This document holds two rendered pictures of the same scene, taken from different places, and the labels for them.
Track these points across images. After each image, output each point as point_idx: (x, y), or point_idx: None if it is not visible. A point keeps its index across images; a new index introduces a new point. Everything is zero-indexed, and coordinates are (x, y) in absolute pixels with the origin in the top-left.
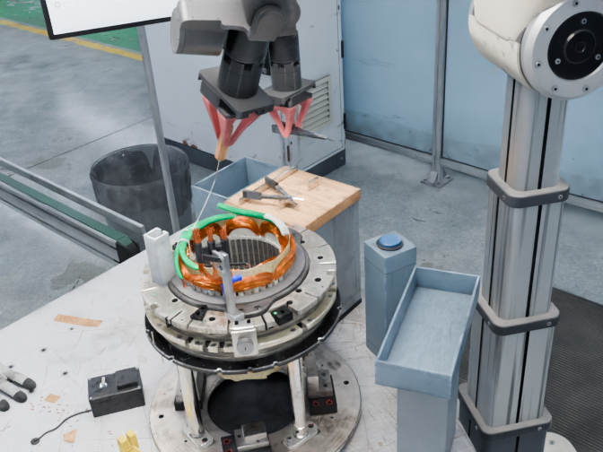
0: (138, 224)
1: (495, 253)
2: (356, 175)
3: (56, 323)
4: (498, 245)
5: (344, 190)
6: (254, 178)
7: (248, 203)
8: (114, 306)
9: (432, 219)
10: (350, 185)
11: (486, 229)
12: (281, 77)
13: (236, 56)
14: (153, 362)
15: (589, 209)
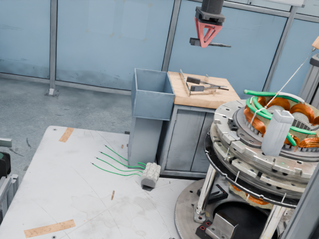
0: (6, 139)
1: (314, 100)
2: (3, 96)
3: (33, 238)
4: (318, 96)
5: (221, 80)
6: (140, 83)
7: (191, 95)
8: (66, 205)
9: (66, 113)
10: (4, 102)
11: (304, 89)
12: (219, 4)
13: None
14: (152, 231)
15: (130, 96)
